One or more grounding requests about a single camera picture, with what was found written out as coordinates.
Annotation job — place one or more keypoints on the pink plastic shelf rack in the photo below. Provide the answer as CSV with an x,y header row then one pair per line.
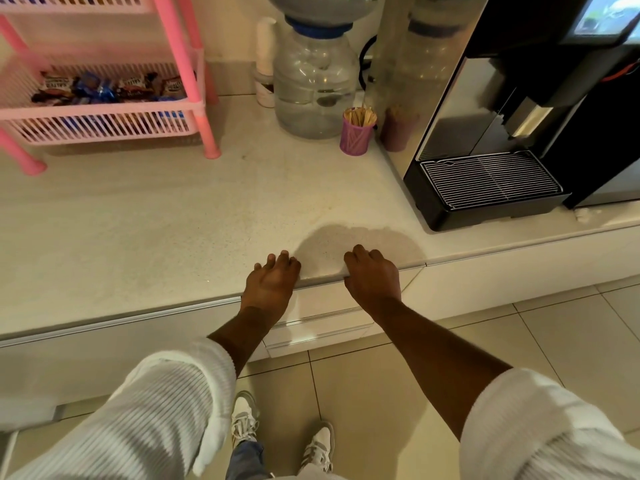
x,y
100,119

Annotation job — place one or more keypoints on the person's right thumb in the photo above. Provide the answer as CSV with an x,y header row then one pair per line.
x,y
348,282

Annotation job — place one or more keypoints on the person's right forearm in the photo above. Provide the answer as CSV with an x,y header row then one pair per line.
x,y
435,359

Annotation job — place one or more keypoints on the bunch of wooden stirrers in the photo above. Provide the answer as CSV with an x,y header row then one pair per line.
x,y
359,116

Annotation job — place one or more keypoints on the small white paper scrap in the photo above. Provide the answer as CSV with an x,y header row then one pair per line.
x,y
583,215

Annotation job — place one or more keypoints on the person's left fingers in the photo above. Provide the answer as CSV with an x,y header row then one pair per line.
x,y
280,260

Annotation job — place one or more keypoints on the person's left hand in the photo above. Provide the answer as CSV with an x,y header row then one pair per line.
x,y
267,289

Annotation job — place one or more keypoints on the white drawer front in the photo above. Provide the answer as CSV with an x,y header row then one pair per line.
x,y
325,319

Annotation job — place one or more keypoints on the purple plastic cup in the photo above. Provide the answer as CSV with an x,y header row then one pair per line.
x,y
356,139

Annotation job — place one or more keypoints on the white plastic bottle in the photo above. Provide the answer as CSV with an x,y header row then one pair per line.
x,y
265,59

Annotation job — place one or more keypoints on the black coffee machine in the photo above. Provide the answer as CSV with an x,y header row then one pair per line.
x,y
500,69

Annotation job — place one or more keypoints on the large blue-capped water bottle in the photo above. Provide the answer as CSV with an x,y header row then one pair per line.
x,y
320,7

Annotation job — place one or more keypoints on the pile of snack packets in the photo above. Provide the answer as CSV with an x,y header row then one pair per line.
x,y
105,88

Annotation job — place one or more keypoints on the white sneaker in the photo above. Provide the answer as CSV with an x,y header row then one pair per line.
x,y
317,447
245,419

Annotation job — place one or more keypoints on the white ribbed sleeve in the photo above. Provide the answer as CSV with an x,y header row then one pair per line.
x,y
550,434
135,419

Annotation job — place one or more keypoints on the clear plastic water jar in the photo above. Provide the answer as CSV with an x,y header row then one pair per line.
x,y
315,84

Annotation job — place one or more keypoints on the black drip tray with grate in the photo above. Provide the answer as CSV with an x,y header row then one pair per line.
x,y
487,189

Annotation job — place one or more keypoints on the blue jeans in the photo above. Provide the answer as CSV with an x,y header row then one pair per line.
x,y
247,462

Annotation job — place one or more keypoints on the person's right hand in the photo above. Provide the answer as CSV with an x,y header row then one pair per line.
x,y
375,279

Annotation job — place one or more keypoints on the person's left forearm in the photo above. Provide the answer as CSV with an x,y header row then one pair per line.
x,y
250,339

